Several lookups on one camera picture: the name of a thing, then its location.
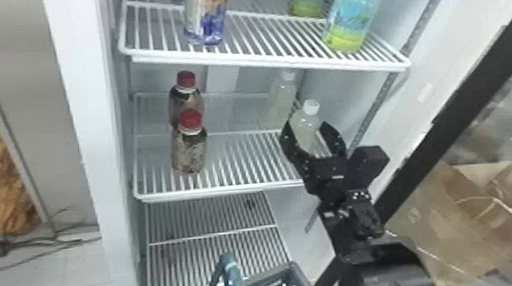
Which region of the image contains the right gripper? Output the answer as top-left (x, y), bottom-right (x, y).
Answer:
top-left (277, 116), bottom-right (357, 207)

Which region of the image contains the clear bottle with white cap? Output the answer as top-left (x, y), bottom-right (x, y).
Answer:
top-left (261, 69), bottom-right (302, 131)
top-left (287, 98), bottom-right (326, 159)

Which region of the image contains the brown bottle with red cap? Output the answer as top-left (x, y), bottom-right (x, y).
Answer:
top-left (167, 107), bottom-right (211, 176)
top-left (165, 69), bottom-right (206, 125)

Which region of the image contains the fridge door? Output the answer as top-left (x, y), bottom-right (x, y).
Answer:
top-left (294, 3), bottom-right (512, 286)

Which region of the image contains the blue and green bottle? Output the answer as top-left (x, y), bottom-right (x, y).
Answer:
top-left (320, 0), bottom-right (399, 56)

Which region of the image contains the blue and red bottle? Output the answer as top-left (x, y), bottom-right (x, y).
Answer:
top-left (180, 0), bottom-right (235, 48)

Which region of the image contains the white fridge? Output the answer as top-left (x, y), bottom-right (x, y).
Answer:
top-left (42, 0), bottom-right (512, 286)

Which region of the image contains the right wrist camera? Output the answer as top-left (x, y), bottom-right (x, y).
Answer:
top-left (345, 143), bottom-right (393, 191)

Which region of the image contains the black cable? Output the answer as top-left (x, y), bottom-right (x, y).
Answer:
top-left (0, 204), bottom-right (104, 275)

